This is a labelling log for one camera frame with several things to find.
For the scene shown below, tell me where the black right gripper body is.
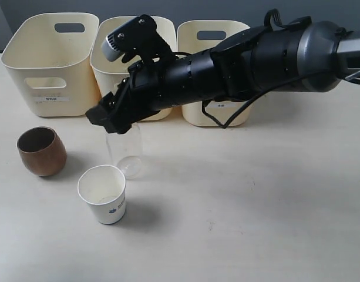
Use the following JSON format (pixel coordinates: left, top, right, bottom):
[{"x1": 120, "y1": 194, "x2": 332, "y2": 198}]
[{"x1": 97, "y1": 60, "x2": 169, "y2": 132}]

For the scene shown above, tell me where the clear plastic cup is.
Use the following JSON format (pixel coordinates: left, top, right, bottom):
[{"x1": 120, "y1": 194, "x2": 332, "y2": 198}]
[{"x1": 105, "y1": 123, "x2": 143, "y2": 180}]

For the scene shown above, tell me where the white paper cup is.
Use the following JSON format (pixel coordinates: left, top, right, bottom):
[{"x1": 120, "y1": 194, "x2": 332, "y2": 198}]
[{"x1": 77, "y1": 164, "x2": 126, "y2": 225}]

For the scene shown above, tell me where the brown wooden cup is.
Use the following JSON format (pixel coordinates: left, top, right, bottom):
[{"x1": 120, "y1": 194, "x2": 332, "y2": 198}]
[{"x1": 16, "y1": 126, "x2": 67, "y2": 177}]

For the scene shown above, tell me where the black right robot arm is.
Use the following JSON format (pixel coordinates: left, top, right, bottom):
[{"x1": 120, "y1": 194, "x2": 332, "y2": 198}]
[{"x1": 86, "y1": 9, "x2": 360, "y2": 134}]

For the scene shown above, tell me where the cream bin middle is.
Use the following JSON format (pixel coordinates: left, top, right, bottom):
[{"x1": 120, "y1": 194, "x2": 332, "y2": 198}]
[{"x1": 89, "y1": 16, "x2": 177, "y2": 122}]

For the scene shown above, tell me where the cream bin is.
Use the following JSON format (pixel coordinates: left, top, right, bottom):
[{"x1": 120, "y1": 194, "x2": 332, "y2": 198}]
[
  {"x1": 1, "y1": 12, "x2": 101, "y2": 117},
  {"x1": 89, "y1": 16, "x2": 177, "y2": 122},
  {"x1": 177, "y1": 20, "x2": 249, "y2": 127}
]

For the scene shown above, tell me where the cream bin right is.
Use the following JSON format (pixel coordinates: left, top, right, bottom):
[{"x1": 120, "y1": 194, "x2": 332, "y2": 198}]
[{"x1": 177, "y1": 20, "x2": 249, "y2": 127}]

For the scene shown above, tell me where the cream bin left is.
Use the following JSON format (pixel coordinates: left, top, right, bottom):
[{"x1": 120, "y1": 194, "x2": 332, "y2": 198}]
[{"x1": 1, "y1": 12, "x2": 101, "y2": 117}]

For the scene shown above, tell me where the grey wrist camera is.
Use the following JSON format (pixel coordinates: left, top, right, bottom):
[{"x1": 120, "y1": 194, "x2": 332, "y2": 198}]
[{"x1": 101, "y1": 14, "x2": 176, "y2": 65}]

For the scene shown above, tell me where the black cable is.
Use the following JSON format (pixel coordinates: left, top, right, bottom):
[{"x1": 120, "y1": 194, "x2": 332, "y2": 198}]
[{"x1": 200, "y1": 69, "x2": 360, "y2": 130}]

